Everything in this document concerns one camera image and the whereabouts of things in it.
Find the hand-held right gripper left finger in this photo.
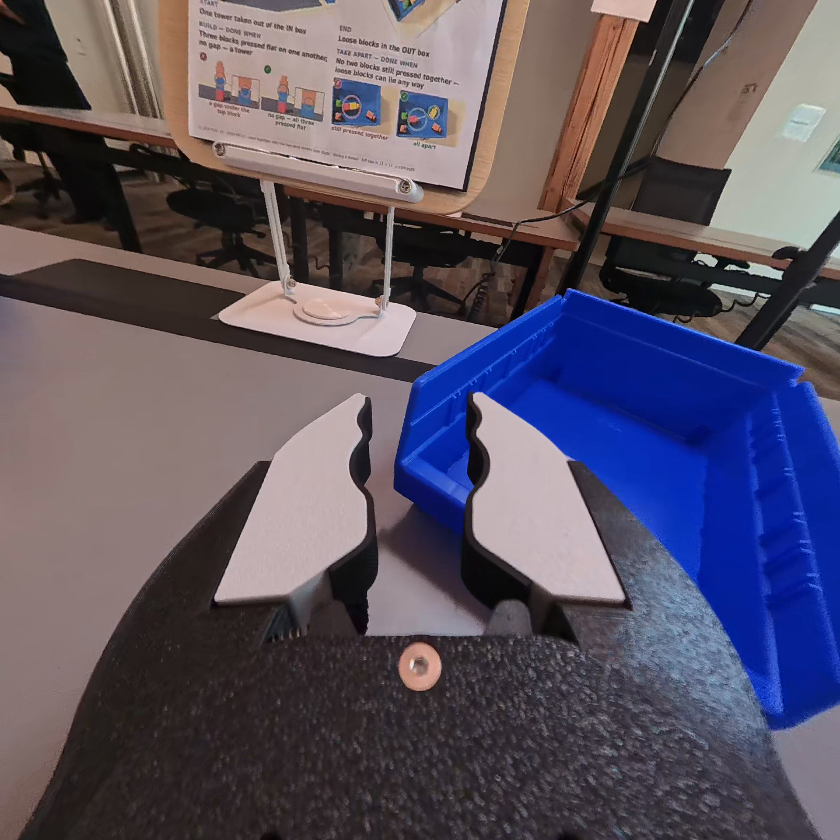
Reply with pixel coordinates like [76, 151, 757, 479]
[213, 394, 380, 632]

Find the white wall notice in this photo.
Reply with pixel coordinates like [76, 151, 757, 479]
[781, 104, 826, 143]

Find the black stand pole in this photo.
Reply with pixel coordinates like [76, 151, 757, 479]
[561, 0, 698, 296]

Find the black stand leg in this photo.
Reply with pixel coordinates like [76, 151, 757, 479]
[735, 213, 840, 352]

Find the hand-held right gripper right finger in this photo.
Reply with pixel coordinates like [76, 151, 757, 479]
[461, 392, 629, 623]

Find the printed instruction sheet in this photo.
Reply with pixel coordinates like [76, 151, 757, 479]
[188, 0, 511, 193]

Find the wooden pillar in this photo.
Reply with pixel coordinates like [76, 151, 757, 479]
[539, 13, 641, 214]

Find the black office chair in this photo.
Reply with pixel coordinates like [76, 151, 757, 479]
[371, 220, 475, 311]
[600, 157, 734, 322]
[167, 177, 278, 271]

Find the blue plastic bin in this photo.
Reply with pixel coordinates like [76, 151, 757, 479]
[394, 289, 840, 731]

